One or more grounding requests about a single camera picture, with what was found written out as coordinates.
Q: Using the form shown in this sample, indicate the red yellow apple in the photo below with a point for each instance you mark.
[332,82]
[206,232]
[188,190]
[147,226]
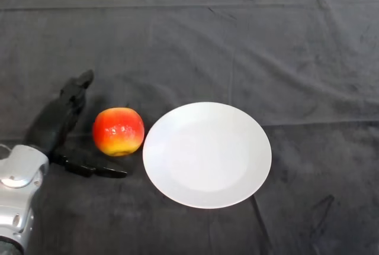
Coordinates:
[118,130]

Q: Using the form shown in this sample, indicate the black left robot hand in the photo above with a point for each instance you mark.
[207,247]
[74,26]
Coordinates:
[56,119]

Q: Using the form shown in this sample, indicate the white round plate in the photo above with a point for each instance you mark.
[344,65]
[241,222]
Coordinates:
[207,160]

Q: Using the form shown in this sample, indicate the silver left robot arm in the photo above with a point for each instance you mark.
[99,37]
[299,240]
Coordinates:
[17,178]

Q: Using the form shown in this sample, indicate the black cloth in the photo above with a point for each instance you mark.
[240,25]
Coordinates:
[207,45]

